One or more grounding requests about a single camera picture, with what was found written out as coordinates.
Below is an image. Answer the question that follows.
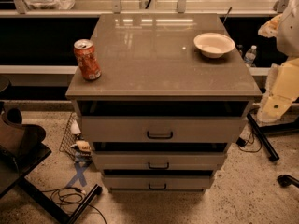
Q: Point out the grey bottom drawer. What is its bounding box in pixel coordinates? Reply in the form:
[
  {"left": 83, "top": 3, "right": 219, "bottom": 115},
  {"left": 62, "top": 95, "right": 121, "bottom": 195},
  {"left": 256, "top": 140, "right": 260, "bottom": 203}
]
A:
[{"left": 102, "top": 170, "right": 214, "bottom": 191}]

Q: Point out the grey drawer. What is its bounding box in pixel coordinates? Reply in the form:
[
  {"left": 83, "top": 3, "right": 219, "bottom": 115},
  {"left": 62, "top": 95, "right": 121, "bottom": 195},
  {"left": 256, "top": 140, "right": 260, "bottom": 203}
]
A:
[
  {"left": 76, "top": 100, "right": 250, "bottom": 144},
  {"left": 92, "top": 142, "right": 228, "bottom": 171},
  {"left": 102, "top": 170, "right": 214, "bottom": 191}
]

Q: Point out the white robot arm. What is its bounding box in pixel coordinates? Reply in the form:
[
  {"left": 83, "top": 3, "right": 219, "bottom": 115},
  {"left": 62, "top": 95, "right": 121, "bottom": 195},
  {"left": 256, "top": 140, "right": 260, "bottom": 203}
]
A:
[{"left": 257, "top": 0, "right": 299, "bottom": 122}]

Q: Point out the grey drawer cabinet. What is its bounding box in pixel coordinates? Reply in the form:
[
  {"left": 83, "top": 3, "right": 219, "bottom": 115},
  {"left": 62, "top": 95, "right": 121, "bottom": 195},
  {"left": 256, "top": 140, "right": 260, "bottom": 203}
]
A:
[{"left": 64, "top": 12, "right": 263, "bottom": 194}]

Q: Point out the grey top drawer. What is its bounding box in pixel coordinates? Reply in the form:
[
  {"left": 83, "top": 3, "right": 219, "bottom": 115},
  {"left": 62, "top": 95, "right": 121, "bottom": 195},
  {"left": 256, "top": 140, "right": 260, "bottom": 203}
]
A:
[{"left": 76, "top": 100, "right": 250, "bottom": 144}]

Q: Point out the grey middle drawer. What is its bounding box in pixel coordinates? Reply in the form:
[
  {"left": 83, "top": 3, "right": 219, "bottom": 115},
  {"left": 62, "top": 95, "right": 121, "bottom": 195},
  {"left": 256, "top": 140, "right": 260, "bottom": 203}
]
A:
[{"left": 92, "top": 142, "right": 228, "bottom": 171}]

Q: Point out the small snack package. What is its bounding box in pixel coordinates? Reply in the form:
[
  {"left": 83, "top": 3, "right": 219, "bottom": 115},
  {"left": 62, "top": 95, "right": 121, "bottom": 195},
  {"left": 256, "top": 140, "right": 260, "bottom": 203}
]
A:
[{"left": 70, "top": 140, "right": 92, "bottom": 162}]

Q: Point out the orange soda can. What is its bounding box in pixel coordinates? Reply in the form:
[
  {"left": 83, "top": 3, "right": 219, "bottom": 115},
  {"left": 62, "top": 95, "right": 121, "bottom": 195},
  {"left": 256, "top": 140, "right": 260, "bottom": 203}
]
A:
[{"left": 74, "top": 39, "right": 101, "bottom": 81}]

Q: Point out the white bowl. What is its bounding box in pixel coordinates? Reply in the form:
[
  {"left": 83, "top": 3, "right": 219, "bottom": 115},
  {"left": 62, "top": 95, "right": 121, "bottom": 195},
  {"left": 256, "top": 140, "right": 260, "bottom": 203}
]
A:
[{"left": 193, "top": 33, "right": 235, "bottom": 59}]

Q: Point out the blue tape cross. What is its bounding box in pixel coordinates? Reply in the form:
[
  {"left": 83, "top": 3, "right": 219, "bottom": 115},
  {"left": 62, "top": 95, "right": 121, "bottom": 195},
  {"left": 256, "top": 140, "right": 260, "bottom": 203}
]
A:
[{"left": 66, "top": 162, "right": 90, "bottom": 187}]

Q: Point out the clear water bottle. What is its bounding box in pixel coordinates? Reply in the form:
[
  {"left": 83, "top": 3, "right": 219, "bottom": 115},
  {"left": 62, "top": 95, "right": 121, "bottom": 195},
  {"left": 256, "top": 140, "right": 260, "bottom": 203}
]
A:
[{"left": 244, "top": 45, "right": 257, "bottom": 67}]

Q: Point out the black stand leg right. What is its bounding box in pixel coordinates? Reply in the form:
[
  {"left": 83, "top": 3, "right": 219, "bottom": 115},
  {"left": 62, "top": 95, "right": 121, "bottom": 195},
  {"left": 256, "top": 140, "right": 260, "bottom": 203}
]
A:
[{"left": 247, "top": 113, "right": 279, "bottom": 162}]

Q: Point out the brown chair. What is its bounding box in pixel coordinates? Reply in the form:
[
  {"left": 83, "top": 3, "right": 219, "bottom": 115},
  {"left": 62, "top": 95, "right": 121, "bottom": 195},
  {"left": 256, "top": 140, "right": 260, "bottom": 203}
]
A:
[{"left": 0, "top": 107, "right": 47, "bottom": 161}]

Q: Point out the black table leg left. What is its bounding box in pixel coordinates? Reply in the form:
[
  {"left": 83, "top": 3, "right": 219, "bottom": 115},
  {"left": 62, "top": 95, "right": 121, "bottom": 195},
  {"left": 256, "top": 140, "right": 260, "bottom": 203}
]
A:
[{"left": 18, "top": 178, "right": 107, "bottom": 224}]

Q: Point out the black caster foot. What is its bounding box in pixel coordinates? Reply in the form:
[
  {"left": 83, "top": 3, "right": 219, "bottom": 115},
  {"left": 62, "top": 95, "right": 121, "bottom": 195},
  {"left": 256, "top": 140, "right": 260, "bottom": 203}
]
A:
[{"left": 277, "top": 175, "right": 299, "bottom": 188}]

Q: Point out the wire mesh basket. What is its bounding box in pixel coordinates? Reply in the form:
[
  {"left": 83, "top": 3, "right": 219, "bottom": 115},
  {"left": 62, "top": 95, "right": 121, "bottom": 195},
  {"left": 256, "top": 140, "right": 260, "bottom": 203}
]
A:
[{"left": 59, "top": 113, "right": 76, "bottom": 161}]

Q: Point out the black floor cable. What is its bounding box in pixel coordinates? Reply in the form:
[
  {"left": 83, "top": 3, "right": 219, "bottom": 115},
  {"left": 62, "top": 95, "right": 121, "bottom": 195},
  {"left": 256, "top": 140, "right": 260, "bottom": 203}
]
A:
[{"left": 40, "top": 186, "right": 108, "bottom": 224}]

